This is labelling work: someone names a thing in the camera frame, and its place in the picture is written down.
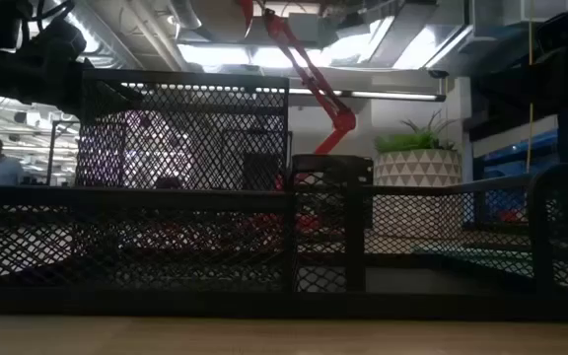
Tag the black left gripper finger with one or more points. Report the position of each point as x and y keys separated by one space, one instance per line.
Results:
x=111 y=96

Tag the black mesh desk organizer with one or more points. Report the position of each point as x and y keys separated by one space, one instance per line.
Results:
x=190 y=301

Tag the person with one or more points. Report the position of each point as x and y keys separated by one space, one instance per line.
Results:
x=3 y=170

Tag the long ceiling light bar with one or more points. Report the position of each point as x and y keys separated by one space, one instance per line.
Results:
x=392 y=95

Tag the succulent in white triangle-pattern pot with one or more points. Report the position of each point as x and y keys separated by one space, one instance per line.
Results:
x=417 y=167

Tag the teal sticky note pad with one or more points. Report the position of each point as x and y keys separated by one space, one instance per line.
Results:
x=461 y=254

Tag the small red background box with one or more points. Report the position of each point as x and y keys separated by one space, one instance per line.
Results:
x=511 y=216

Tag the black background frame stand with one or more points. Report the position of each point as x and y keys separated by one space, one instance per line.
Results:
x=49 y=148

